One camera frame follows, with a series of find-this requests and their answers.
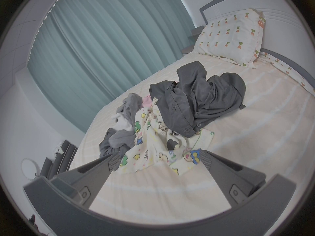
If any blue-green curtain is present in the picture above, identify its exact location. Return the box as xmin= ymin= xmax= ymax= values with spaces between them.
xmin=27 ymin=0 xmax=195 ymax=135

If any black buttoned shirt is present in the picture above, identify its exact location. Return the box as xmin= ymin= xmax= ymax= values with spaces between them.
xmin=149 ymin=61 xmax=246 ymax=138

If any white garment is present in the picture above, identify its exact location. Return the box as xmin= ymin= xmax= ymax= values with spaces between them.
xmin=112 ymin=112 xmax=134 ymax=133

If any bed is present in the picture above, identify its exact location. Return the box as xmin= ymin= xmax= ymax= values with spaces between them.
xmin=70 ymin=0 xmax=315 ymax=218

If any white printed pillow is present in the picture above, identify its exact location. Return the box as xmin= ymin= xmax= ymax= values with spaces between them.
xmin=193 ymin=8 xmax=267 ymax=69

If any white printed pyjama top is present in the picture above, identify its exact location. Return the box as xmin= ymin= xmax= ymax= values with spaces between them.
xmin=116 ymin=98 xmax=216 ymax=176

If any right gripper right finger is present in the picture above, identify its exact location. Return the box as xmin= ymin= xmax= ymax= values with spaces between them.
xmin=199 ymin=149 xmax=267 ymax=206

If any light grey garment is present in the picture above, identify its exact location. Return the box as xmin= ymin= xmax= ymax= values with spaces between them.
xmin=117 ymin=93 xmax=144 ymax=130

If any dark grey garment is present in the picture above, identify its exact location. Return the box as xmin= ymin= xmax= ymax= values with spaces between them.
xmin=99 ymin=128 xmax=136 ymax=158

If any grey bedside table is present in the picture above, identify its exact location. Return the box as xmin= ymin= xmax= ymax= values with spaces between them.
xmin=182 ymin=25 xmax=206 ymax=56

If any pink garment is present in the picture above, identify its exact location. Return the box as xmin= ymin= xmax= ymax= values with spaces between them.
xmin=141 ymin=95 xmax=153 ymax=108

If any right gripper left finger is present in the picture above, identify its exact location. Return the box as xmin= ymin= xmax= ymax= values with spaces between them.
xmin=50 ymin=152 xmax=122 ymax=206

